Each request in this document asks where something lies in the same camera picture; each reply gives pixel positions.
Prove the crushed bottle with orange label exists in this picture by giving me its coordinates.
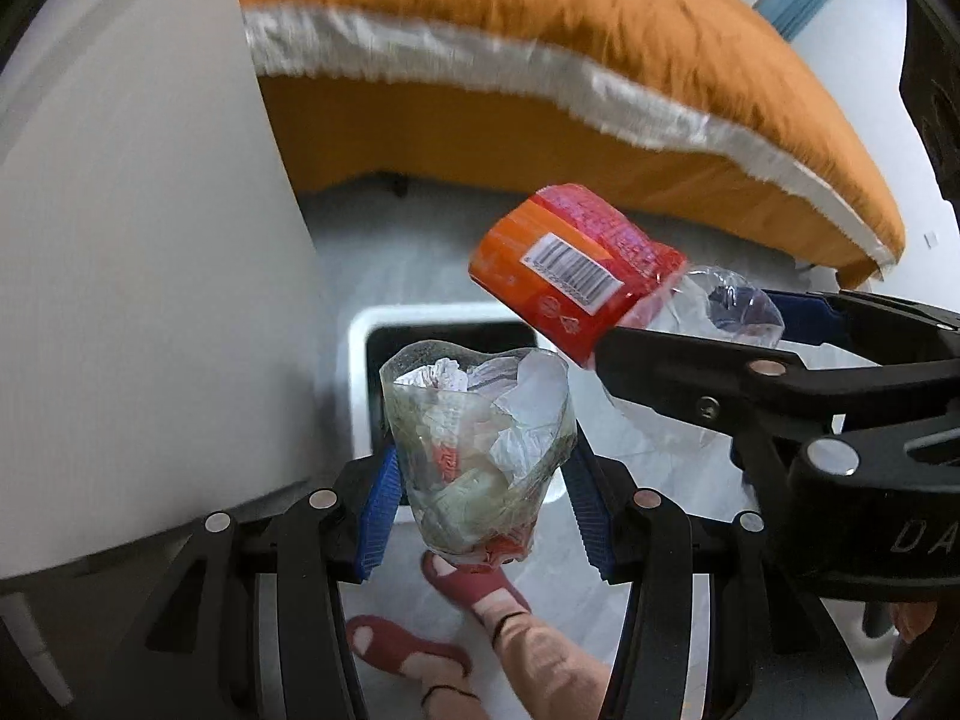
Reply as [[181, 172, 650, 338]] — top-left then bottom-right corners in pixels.
[[469, 182, 786, 460]]

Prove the white bin with black liner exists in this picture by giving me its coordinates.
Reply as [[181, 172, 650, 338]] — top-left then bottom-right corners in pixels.
[[349, 304, 578, 526]]

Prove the red slipper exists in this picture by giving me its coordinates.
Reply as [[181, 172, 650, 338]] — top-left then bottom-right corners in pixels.
[[346, 613, 473, 680], [421, 551, 533, 616]]

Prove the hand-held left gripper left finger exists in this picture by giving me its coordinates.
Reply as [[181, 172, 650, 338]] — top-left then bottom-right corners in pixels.
[[112, 446, 400, 720]]

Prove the clear plastic cup with wrappers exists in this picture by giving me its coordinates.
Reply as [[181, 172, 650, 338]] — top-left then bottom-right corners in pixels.
[[379, 337, 578, 568]]

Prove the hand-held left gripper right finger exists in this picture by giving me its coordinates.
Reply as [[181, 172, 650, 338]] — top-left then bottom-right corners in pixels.
[[562, 450, 848, 720]]

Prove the orange bed base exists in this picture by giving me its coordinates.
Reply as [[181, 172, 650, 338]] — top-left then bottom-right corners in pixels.
[[259, 75, 882, 290]]

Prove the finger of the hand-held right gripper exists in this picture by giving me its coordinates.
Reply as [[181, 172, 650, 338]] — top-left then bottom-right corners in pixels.
[[765, 289, 960, 370], [592, 325, 960, 437]]

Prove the person's right hand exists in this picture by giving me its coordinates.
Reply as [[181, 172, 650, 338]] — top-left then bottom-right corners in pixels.
[[891, 600, 944, 647]]

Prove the blue curtain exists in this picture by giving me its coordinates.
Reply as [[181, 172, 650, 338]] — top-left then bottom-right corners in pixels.
[[754, 0, 845, 42]]

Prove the person's leg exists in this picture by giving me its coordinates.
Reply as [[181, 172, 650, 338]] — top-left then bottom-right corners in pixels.
[[418, 679, 492, 720], [476, 591, 612, 720]]

